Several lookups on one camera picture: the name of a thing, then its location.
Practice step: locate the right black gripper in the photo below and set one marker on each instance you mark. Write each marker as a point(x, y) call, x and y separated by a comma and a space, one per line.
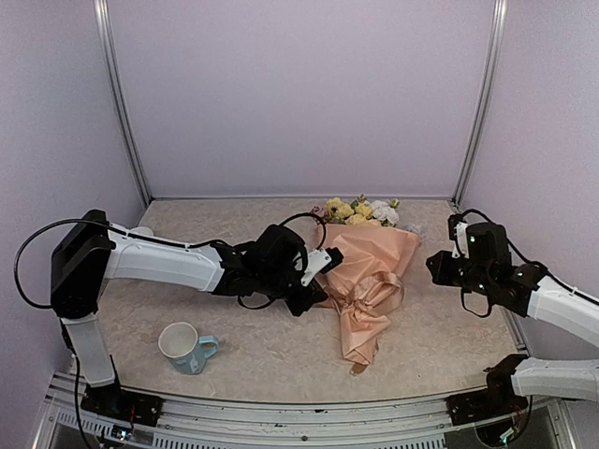
point(439, 271)

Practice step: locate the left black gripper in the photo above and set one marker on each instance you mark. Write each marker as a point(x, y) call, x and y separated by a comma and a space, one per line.
point(314, 294)

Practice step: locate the pink beige wrapping paper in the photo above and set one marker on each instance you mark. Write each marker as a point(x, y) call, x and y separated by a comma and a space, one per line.
point(367, 249)

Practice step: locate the beige ribbon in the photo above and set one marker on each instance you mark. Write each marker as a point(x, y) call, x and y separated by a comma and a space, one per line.
point(363, 315)

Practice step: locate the white fake rose stem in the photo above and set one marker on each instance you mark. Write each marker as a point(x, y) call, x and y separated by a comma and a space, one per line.
point(385, 212)

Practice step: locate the pink fake rose stem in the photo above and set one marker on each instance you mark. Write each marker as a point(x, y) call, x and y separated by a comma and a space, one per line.
point(320, 211)

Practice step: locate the yellow fake flower stem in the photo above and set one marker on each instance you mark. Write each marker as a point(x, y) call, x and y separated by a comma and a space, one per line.
point(356, 212)

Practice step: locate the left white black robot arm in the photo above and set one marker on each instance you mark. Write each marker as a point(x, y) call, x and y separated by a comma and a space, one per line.
point(277, 265)

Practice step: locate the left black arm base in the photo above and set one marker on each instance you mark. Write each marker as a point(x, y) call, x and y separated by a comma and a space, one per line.
point(127, 406)

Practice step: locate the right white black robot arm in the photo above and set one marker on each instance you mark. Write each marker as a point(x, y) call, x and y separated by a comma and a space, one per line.
point(481, 263)

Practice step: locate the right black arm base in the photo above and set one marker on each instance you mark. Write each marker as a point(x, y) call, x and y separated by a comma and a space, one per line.
point(486, 404)

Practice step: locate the blue white ceramic mug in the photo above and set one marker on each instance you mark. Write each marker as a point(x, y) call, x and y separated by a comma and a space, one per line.
point(187, 351)

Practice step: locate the white bowl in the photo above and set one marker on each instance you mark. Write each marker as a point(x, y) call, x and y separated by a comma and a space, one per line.
point(141, 230)

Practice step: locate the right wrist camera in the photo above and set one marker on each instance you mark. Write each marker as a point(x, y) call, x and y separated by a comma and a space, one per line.
point(457, 227)

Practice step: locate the right aluminium frame post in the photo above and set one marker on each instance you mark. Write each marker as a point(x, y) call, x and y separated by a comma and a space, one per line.
point(496, 37)

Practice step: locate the aluminium frame post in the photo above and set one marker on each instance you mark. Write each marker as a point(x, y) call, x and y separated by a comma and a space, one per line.
point(103, 23)
point(496, 37)

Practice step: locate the front aluminium rail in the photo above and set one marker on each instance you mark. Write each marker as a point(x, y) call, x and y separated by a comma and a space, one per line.
point(187, 422)

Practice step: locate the left aluminium frame post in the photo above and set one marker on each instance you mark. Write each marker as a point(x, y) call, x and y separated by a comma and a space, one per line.
point(103, 23)

